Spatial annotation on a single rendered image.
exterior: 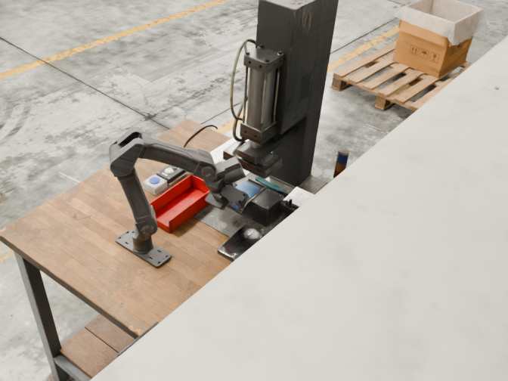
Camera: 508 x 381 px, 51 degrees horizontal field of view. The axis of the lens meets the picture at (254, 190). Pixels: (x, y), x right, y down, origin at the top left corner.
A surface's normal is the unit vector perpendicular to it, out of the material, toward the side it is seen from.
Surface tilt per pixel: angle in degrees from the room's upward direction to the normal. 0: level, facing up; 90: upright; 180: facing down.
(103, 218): 0
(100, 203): 0
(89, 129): 0
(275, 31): 90
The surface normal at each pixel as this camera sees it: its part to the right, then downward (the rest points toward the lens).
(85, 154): 0.06, -0.78
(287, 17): -0.58, 0.48
